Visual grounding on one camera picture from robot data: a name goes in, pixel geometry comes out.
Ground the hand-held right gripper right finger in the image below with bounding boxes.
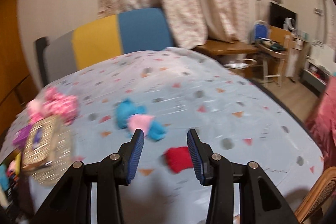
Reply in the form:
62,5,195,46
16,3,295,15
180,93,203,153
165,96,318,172
187,129,300,224

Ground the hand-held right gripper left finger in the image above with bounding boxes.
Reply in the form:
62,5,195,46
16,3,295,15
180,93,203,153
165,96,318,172
31,129,144,224

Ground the red cloth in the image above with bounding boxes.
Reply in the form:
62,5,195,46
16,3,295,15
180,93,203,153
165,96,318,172
164,147,196,174

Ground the blue plush toy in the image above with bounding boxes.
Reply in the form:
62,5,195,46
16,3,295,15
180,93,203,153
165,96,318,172
114,98,166,140

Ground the ornate silver tissue box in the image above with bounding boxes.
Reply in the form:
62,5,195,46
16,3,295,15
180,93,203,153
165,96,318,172
21,116,72,185

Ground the pink spotted plush toy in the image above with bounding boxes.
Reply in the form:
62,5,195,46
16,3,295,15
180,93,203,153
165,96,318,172
26,87,79,126

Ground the round stool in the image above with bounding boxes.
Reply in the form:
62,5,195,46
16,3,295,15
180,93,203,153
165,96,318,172
243,57,264,80

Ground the purple cardboard box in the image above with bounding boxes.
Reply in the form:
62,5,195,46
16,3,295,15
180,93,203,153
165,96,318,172
12,124,33,148

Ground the wooden side table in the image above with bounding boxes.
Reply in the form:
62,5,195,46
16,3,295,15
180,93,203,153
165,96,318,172
193,40,260,75

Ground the wicker chair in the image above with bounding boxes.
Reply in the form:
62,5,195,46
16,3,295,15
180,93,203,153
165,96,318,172
294,166,336,224

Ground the grey yellow blue chair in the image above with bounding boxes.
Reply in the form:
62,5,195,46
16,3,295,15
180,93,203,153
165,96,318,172
43,7,175,85

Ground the small round table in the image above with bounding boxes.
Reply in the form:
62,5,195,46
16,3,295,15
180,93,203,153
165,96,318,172
257,39,288,86

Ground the pink cloth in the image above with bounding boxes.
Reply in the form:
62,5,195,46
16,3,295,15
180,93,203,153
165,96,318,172
304,80,336,169

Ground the blue folding chair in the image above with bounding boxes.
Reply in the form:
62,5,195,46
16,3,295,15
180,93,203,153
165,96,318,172
251,20,271,46

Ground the white low cabinet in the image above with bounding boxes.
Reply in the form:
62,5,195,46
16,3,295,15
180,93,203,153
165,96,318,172
302,46,336,96

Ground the orange wooden wardrobe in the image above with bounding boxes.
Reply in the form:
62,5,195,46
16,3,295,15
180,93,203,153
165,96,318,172
0,0,40,135

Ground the white round fan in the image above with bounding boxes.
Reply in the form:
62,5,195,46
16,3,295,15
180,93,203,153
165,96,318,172
285,17,297,30

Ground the black television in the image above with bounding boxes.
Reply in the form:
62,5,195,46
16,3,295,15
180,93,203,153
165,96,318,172
270,2,298,30

